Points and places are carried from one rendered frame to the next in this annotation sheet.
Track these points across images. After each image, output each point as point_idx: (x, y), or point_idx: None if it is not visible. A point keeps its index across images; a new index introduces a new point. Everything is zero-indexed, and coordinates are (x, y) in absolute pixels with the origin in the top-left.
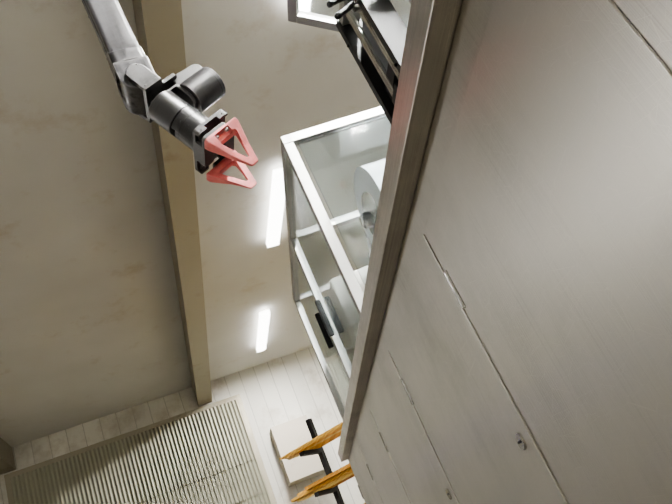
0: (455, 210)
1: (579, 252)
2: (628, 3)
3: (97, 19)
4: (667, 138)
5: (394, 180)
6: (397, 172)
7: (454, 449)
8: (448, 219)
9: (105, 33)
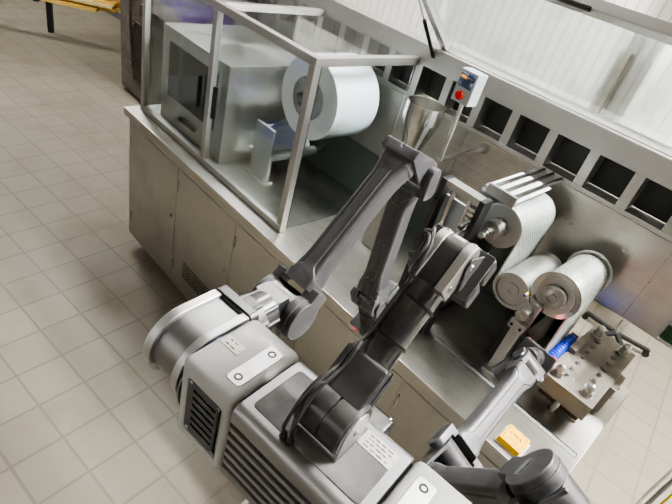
0: (428, 416)
1: None
2: None
3: (386, 262)
4: None
5: (420, 388)
6: (425, 394)
7: (319, 358)
8: (422, 408)
9: (383, 274)
